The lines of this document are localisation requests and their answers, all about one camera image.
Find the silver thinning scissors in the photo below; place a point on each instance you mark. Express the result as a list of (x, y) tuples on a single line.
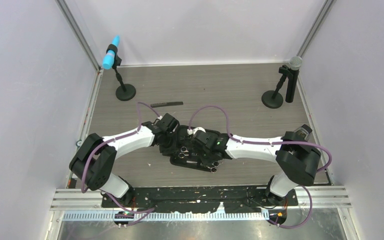
[(213, 167)]

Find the black silver microphone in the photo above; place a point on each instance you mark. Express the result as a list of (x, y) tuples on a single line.
[(294, 68)]

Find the black left microphone stand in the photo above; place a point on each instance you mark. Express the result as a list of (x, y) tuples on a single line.
[(124, 92)]

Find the black mounting base plate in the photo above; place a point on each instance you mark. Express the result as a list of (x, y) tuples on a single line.
[(198, 199)]

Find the black microphone stand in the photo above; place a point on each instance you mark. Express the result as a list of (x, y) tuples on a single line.
[(124, 92), (272, 98)]

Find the clear black box device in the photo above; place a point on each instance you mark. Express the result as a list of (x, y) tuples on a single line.
[(304, 131)]

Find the blue microphone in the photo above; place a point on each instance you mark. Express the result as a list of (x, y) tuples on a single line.
[(111, 58)]

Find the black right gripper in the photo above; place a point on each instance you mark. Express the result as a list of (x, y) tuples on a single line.
[(204, 160)]

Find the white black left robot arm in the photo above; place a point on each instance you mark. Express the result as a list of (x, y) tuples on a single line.
[(94, 160)]

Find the black zip tool case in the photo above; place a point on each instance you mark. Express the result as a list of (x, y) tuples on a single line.
[(182, 139)]

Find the black right microphone stand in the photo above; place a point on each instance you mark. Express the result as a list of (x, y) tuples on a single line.
[(272, 98)]

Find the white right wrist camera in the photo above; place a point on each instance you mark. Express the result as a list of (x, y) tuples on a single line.
[(193, 131)]

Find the silver hair scissors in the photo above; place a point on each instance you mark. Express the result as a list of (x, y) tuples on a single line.
[(183, 152)]

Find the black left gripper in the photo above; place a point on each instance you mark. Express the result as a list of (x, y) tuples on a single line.
[(169, 151)]

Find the aluminium frame rail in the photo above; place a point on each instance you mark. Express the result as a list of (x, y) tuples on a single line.
[(75, 208)]

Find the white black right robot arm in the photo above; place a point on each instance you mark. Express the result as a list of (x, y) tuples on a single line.
[(297, 158)]

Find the black hair comb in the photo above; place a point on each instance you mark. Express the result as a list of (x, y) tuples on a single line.
[(167, 104)]

